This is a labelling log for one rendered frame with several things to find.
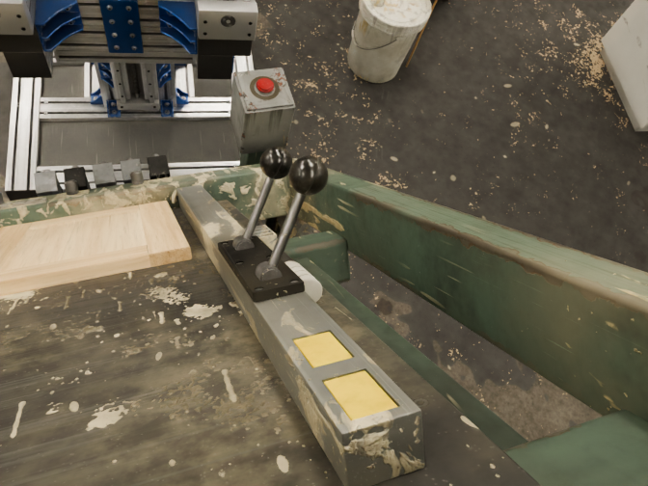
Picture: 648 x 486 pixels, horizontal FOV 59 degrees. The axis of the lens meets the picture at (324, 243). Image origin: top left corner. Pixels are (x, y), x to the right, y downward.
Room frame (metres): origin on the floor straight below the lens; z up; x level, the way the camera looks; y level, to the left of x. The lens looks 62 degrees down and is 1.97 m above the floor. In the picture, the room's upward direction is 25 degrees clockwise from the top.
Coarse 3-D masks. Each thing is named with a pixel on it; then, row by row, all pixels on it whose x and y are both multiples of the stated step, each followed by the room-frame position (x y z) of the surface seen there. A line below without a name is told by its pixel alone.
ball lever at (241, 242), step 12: (264, 156) 0.35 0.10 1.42; (276, 156) 0.35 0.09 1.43; (288, 156) 0.36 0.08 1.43; (264, 168) 0.34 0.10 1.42; (276, 168) 0.34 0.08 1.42; (288, 168) 0.35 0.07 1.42; (264, 180) 0.34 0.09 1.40; (264, 192) 0.32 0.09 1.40; (252, 216) 0.30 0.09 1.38; (252, 228) 0.29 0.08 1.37; (240, 240) 0.27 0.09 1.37
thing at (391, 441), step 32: (192, 192) 0.50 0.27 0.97; (192, 224) 0.40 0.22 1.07; (224, 224) 0.35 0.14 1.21; (256, 320) 0.16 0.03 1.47; (288, 320) 0.16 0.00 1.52; (320, 320) 0.16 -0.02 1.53; (288, 352) 0.12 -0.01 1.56; (352, 352) 0.13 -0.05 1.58; (288, 384) 0.10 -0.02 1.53; (320, 384) 0.10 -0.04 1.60; (384, 384) 0.11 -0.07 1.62; (320, 416) 0.08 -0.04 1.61; (384, 416) 0.08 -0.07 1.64; (416, 416) 0.09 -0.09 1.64; (352, 448) 0.06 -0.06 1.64; (384, 448) 0.07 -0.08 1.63; (416, 448) 0.08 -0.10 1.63; (352, 480) 0.05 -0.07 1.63; (384, 480) 0.06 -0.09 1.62
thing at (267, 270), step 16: (304, 160) 0.30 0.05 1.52; (320, 160) 0.31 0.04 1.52; (288, 176) 0.29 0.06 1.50; (304, 176) 0.29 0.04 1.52; (320, 176) 0.29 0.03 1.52; (304, 192) 0.28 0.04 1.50; (288, 224) 0.26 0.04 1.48; (272, 256) 0.23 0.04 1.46; (256, 272) 0.21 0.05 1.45; (272, 272) 0.21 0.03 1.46
